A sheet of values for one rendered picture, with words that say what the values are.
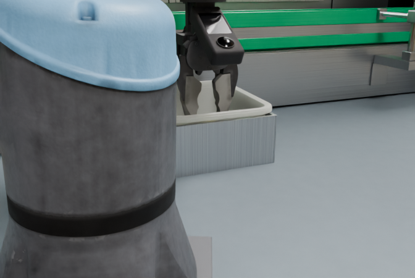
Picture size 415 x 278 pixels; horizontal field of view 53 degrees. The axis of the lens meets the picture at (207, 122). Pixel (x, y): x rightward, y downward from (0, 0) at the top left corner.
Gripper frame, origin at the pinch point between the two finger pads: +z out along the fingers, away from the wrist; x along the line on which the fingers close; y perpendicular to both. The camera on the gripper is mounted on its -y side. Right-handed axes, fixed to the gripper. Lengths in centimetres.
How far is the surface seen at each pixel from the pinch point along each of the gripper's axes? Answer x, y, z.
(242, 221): 2.9, -21.3, 5.6
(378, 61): -50, 20, -4
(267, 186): -4.0, -13.8, 5.6
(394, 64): -50, 15, -4
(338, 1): -54, 43, -17
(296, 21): -28.9, 23.2, -13.6
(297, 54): -28.8, 21.4, -6.6
